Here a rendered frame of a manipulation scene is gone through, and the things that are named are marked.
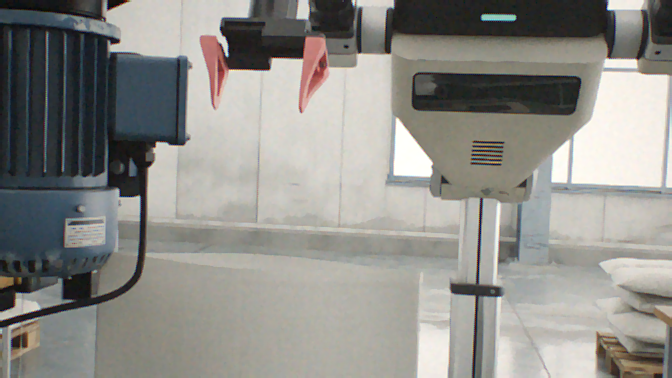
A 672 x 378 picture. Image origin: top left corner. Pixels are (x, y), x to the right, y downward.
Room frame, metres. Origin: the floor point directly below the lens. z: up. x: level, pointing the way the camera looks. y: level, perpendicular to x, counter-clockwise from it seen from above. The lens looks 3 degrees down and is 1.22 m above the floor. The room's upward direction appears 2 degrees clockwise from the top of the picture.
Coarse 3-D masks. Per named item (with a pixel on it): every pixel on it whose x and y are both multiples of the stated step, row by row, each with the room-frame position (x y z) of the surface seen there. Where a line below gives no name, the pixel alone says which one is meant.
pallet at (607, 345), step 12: (600, 336) 4.69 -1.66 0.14; (612, 336) 4.68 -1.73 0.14; (600, 348) 4.73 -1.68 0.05; (612, 348) 4.39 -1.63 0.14; (624, 348) 4.40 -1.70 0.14; (612, 360) 4.35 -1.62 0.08; (624, 360) 4.13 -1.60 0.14; (636, 360) 4.16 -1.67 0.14; (648, 360) 4.18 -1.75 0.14; (660, 360) 4.18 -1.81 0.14; (612, 372) 4.35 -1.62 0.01; (624, 372) 4.02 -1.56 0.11; (636, 372) 4.01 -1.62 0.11; (648, 372) 4.00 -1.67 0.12; (660, 372) 3.99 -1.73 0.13
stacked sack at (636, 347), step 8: (616, 336) 4.50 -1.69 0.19; (624, 336) 4.31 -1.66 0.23; (624, 344) 4.25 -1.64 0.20; (632, 344) 4.14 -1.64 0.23; (640, 344) 4.12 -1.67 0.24; (648, 344) 4.12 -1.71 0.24; (656, 344) 4.12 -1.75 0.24; (632, 352) 4.24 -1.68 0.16; (640, 352) 4.30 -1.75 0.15; (648, 352) 4.32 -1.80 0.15; (656, 352) 4.07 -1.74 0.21
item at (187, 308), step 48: (144, 288) 1.11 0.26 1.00; (192, 288) 1.06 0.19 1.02; (240, 288) 1.03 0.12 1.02; (288, 288) 1.03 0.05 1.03; (336, 288) 1.05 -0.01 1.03; (384, 288) 1.06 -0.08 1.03; (96, 336) 1.14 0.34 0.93; (144, 336) 1.11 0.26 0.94; (192, 336) 1.06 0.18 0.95; (240, 336) 1.03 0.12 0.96; (288, 336) 1.03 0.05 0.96; (336, 336) 1.05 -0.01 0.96; (384, 336) 1.06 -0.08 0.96
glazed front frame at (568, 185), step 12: (612, 72) 8.74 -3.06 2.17; (624, 72) 8.72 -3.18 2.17; (636, 72) 8.67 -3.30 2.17; (396, 120) 9.02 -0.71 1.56; (396, 132) 9.04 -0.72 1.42; (660, 180) 8.67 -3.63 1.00; (576, 192) 8.72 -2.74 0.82; (588, 192) 8.70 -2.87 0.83; (600, 192) 8.69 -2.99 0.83; (612, 192) 8.68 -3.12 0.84; (624, 192) 8.69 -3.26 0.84; (636, 192) 8.71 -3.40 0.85; (660, 192) 8.65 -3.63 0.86
